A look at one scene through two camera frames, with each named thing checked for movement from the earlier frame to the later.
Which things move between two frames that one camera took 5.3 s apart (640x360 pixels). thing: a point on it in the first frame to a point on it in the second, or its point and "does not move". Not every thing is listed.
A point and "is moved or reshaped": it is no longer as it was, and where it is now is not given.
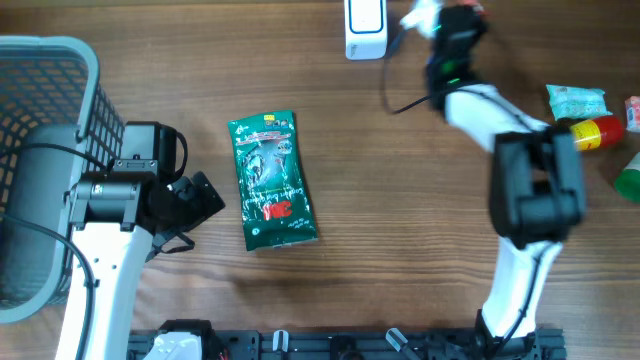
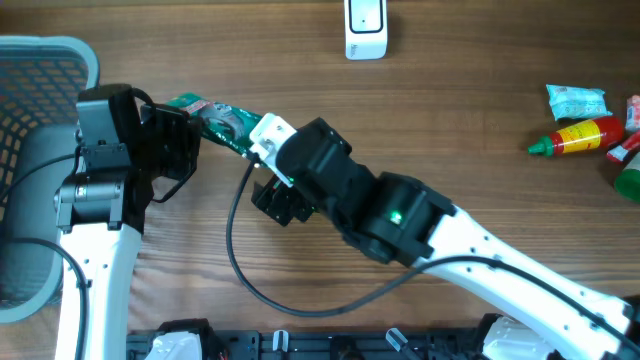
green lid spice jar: x=627 y=184 does not move
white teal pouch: x=571 y=102 does not move
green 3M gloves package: x=277 y=205 is moved or reshaped
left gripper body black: x=190 y=207 to x=171 y=145
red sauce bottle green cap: x=599 y=133 does not move
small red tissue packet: x=632 y=113 does not move
